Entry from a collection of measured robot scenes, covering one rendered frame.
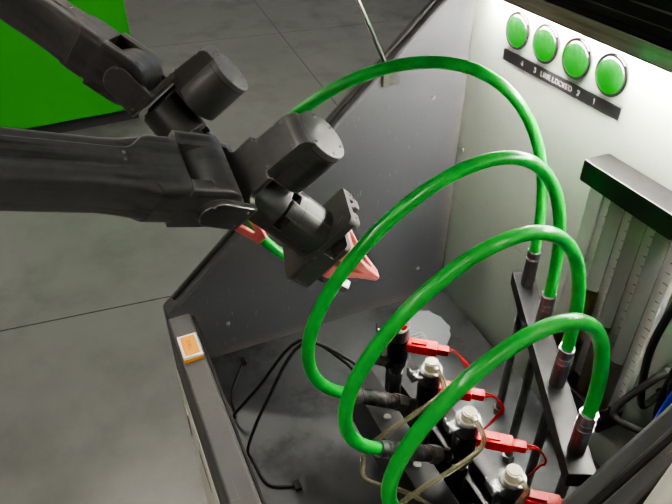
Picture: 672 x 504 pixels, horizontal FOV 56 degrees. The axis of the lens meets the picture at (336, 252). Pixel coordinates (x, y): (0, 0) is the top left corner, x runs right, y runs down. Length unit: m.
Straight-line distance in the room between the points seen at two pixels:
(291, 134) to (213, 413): 0.48
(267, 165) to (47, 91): 3.42
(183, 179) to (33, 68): 3.40
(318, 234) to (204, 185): 0.15
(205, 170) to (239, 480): 0.43
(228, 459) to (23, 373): 1.69
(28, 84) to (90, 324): 1.76
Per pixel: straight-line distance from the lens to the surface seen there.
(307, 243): 0.66
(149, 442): 2.15
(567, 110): 0.91
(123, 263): 2.87
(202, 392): 0.96
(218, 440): 0.90
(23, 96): 3.98
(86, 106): 4.03
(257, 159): 0.61
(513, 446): 0.75
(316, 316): 0.62
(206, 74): 0.77
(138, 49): 0.83
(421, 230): 1.19
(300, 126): 0.59
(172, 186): 0.55
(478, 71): 0.73
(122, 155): 0.54
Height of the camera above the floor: 1.66
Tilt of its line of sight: 37 degrees down
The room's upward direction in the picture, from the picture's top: straight up
